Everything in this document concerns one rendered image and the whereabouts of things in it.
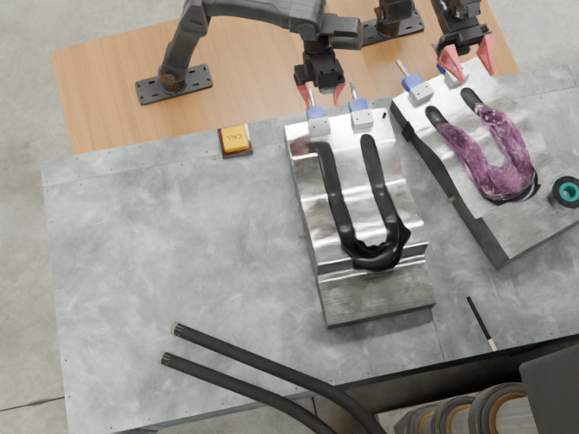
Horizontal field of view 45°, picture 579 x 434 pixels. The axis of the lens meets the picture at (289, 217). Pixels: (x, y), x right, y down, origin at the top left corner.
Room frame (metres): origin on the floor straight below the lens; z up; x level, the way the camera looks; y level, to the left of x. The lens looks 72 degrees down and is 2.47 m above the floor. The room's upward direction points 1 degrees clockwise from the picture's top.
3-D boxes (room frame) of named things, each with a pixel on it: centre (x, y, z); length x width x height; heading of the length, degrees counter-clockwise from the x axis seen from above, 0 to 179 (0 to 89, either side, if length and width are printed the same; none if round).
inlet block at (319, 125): (0.79, -0.06, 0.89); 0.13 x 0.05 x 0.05; 13
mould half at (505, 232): (0.70, -0.50, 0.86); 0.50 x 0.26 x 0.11; 30
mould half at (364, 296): (0.54, -0.16, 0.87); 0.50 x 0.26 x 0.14; 13
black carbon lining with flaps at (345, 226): (0.55, -0.17, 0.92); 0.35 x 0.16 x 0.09; 13
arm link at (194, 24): (0.87, 0.09, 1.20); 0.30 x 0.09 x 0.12; 79
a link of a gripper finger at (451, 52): (0.76, -0.35, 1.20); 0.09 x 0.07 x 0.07; 18
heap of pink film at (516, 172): (0.70, -0.49, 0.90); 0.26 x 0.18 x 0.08; 30
